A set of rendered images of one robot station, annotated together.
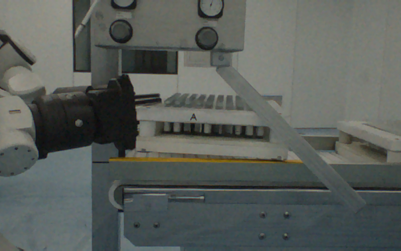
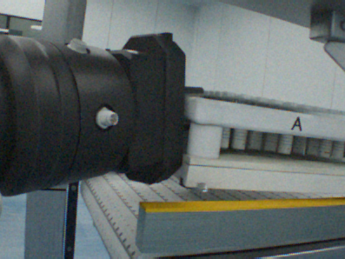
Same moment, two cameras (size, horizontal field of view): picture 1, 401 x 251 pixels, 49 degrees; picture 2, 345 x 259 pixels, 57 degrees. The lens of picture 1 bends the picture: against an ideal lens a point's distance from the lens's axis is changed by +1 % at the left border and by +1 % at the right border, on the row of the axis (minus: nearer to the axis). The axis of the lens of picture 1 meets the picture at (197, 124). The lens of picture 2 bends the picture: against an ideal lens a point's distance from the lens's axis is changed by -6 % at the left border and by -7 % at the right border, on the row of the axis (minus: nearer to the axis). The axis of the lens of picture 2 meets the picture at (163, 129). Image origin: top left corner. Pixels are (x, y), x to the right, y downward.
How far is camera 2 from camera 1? 51 cm
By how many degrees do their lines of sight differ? 19
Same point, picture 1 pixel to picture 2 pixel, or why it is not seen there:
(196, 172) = (293, 225)
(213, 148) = (317, 181)
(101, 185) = (41, 223)
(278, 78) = not seen: hidden behind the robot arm
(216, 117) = (329, 128)
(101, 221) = not seen: outside the picture
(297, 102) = not seen: hidden behind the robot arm
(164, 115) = (249, 116)
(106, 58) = (65, 30)
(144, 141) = (205, 169)
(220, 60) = (342, 29)
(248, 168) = not seen: outside the picture
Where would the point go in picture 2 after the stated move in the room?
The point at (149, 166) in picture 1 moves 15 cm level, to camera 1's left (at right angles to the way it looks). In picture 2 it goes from (222, 220) to (10, 216)
